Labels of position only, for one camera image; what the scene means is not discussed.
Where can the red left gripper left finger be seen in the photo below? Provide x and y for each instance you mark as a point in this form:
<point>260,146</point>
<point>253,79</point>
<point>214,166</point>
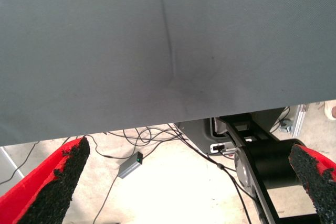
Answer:
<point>52,182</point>

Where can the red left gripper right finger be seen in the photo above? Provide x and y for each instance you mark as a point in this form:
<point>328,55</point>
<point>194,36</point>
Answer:
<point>315,176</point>

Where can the grey caster wheel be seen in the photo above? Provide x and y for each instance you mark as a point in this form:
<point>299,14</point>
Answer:
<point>286,126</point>

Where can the small grey adapter box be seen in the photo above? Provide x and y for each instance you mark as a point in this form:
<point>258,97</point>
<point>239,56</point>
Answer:
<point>130,166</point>

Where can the aluminium profile bar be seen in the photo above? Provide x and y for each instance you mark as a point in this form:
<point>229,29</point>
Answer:
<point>300,119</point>

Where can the dark grey table cloth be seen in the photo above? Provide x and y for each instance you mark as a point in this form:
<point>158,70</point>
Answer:
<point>105,51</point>

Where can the grey chassis housing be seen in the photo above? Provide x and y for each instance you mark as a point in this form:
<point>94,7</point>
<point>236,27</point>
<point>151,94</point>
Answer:
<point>197,132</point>

